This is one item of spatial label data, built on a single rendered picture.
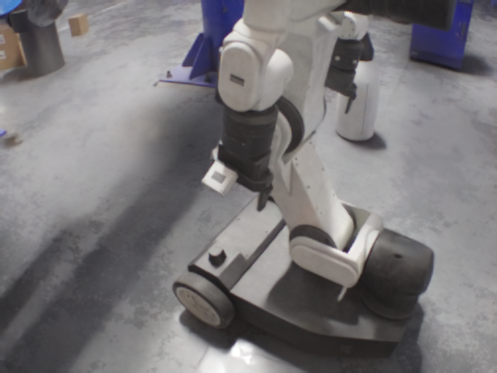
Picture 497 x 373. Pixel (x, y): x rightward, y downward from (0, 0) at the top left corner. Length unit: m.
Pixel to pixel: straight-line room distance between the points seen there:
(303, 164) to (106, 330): 0.81
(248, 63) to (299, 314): 0.69
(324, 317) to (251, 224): 0.38
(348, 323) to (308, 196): 0.35
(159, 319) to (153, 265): 0.23
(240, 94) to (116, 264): 0.99
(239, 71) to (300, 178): 0.42
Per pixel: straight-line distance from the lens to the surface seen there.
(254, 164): 0.63
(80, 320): 1.32
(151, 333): 1.21
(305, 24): 0.67
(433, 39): 3.16
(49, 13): 1.38
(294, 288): 1.05
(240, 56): 0.51
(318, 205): 0.92
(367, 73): 1.75
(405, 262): 0.93
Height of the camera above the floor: 1.03
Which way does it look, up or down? 40 degrees down
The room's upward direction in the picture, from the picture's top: 3 degrees counter-clockwise
